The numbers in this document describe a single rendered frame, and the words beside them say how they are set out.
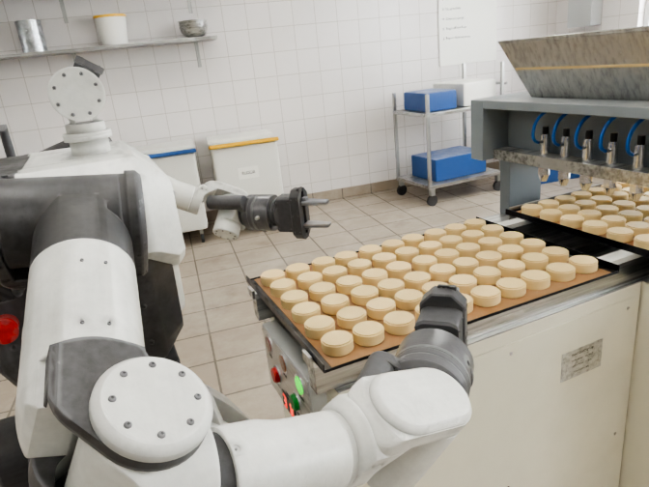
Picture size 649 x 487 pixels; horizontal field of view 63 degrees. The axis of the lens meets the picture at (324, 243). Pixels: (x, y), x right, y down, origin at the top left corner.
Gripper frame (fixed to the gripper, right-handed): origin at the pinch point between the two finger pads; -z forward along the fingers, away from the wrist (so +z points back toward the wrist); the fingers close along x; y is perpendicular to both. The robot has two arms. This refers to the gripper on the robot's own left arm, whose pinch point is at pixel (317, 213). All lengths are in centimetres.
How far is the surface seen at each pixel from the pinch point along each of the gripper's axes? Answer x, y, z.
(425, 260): -6.3, -10.5, -27.1
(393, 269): -6.3, -15.7, -21.9
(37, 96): 27, 213, 321
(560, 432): -43, -11, -54
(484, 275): -6.4, -16.5, -39.1
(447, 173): -74, 356, 25
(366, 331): -6.3, -40.4, -23.7
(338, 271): -6.3, -18.1, -11.2
